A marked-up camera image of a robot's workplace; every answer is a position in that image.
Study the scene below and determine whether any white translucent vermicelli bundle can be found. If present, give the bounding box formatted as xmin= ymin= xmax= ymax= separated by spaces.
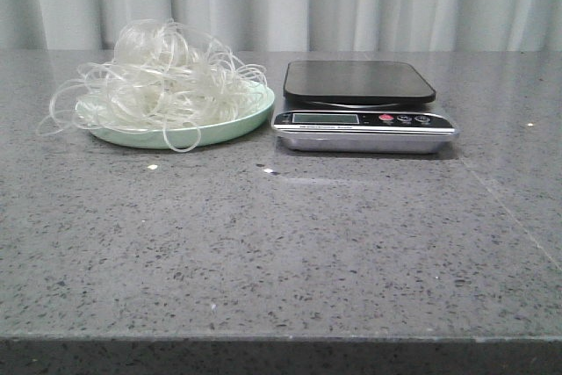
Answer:
xmin=37 ymin=19 xmax=268 ymax=153

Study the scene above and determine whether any pale green round plate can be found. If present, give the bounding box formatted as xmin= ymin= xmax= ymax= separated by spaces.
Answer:
xmin=89 ymin=84 xmax=275 ymax=150

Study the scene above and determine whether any black silver kitchen scale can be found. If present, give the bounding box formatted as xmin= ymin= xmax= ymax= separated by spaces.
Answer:
xmin=271 ymin=60 xmax=458 ymax=154

